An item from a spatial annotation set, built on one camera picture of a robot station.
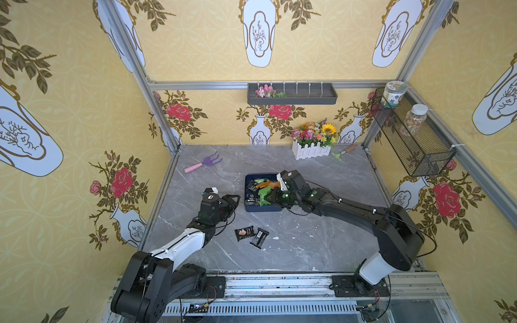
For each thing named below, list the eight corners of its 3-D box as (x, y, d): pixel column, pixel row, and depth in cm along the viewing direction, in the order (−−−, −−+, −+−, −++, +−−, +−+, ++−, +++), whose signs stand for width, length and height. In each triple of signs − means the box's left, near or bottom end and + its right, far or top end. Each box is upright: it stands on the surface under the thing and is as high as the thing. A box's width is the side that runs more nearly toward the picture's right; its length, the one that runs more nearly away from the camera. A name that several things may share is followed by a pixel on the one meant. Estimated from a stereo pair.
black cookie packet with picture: (237, 241, 87) (236, 239, 86) (235, 231, 90) (234, 229, 88) (255, 235, 89) (255, 233, 87) (252, 226, 92) (252, 224, 90)
